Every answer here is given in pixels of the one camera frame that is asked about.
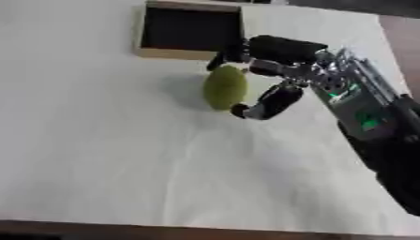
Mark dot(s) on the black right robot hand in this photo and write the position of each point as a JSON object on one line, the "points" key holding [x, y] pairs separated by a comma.
{"points": [[284, 50]]}

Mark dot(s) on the tan cardboard box black inside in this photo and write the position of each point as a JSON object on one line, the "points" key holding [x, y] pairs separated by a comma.
{"points": [[188, 29]]}

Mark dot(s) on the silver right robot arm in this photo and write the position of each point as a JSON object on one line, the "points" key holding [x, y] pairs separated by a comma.
{"points": [[363, 106]]}

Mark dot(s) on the green oval toy fruit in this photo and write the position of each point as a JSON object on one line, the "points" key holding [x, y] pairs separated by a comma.
{"points": [[225, 88]]}

